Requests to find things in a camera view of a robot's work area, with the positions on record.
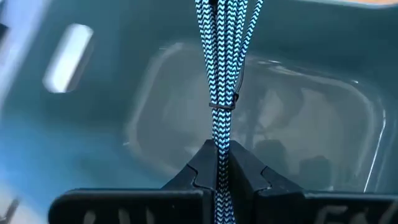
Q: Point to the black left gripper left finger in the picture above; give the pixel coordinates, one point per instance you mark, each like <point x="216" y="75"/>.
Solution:
<point x="202" y="174"/>

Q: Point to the blue plastic bin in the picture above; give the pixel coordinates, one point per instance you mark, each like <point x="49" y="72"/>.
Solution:
<point x="93" y="140"/>

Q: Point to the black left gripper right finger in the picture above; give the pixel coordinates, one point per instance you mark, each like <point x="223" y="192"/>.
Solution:
<point x="255" y="193"/>

